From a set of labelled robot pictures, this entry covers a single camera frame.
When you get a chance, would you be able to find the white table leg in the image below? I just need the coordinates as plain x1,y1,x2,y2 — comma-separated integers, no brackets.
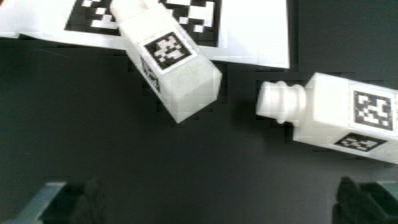
110,0,221,123
255,73,398,165

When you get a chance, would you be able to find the white marker tag sheet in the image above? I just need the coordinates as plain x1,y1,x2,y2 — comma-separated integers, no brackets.
0,0,289,68

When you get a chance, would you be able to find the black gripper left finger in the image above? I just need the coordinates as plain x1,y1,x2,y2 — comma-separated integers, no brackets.
40,178,106,224

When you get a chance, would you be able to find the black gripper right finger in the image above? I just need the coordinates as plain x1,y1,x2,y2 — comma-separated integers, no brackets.
332,177,398,224

